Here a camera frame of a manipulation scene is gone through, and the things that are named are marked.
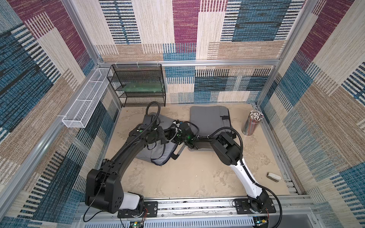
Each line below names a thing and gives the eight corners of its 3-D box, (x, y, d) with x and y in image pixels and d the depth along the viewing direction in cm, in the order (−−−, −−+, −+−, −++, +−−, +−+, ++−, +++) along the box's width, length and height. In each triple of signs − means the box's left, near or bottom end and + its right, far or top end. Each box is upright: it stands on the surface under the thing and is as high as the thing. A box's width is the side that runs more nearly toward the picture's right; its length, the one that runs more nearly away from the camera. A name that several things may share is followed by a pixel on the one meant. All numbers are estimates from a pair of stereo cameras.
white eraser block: (265, 177, 85) (268, 175, 82) (266, 173, 87) (269, 171, 84) (277, 183, 83) (280, 181, 80) (278, 179, 85) (281, 177, 82)
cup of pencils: (242, 135, 103) (252, 118, 89) (240, 127, 108) (249, 110, 93) (253, 135, 103) (265, 118, 89) (250, 127, 108) (261, 110, 93)
